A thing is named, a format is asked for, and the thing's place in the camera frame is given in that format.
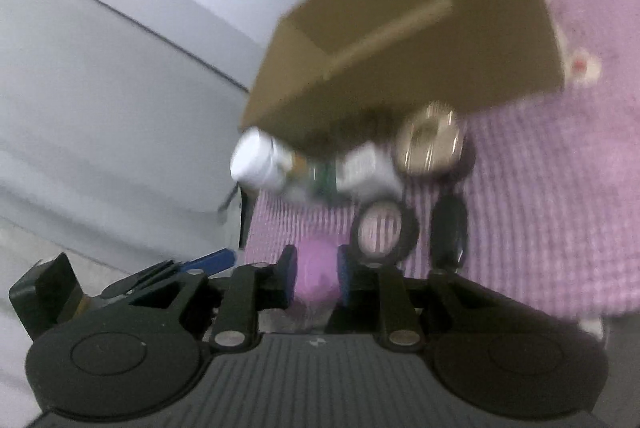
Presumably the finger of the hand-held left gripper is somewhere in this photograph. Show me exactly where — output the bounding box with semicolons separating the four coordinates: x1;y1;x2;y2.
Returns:
102;248;236;299

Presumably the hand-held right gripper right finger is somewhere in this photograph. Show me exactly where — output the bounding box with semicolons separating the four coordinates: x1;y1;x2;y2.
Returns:
337;245;506;351

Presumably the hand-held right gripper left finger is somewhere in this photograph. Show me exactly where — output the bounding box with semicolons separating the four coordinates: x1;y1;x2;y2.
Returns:
131;245;299;351

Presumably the purple plastic lid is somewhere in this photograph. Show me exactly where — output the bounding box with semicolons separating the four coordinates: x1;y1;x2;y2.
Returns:
295;238;342;334

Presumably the black tape roll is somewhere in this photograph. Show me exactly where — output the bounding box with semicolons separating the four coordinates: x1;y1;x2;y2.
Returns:
350;198;418;263

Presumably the white bottle with green label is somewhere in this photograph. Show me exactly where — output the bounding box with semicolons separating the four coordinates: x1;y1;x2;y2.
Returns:
230;128;341;203

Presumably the white charger plug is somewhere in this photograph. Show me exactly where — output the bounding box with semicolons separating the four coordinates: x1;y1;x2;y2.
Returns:
335;140;401;199

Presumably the small black case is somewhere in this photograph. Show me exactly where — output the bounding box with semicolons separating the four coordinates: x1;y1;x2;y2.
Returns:
430;195;469;271

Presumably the gold-lidded round jar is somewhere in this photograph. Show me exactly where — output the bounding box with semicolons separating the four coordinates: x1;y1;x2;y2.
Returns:
395;102;476;179

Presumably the brown cardboard box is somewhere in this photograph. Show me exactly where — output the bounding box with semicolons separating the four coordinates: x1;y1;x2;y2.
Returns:
239;0;568;159

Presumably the purple checked blanket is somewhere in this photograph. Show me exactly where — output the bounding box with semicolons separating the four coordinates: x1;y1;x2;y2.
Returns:
245;0;640;339

